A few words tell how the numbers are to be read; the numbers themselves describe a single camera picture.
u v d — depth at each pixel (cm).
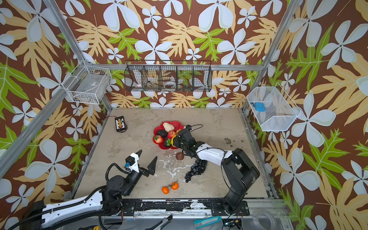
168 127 101
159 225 69
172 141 88
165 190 77
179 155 89
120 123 108
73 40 80
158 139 95
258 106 86
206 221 70
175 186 79
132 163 59
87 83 86
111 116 116
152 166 66
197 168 84
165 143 93
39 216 45
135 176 64
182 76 97
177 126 105
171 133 98
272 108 84
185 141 69
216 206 75
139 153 72
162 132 99
